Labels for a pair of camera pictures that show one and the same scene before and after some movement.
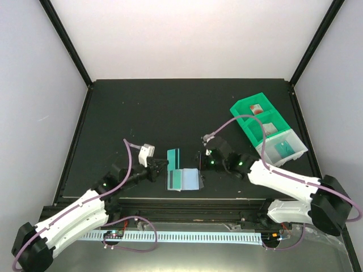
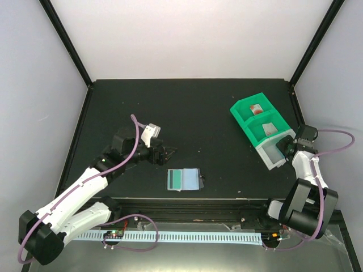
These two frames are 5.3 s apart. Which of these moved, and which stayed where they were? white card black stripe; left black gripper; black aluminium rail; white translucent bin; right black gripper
Moved: left black gripper; right black gripper
Stayed: black aluminium rail; white card black stripe; white translucent bin
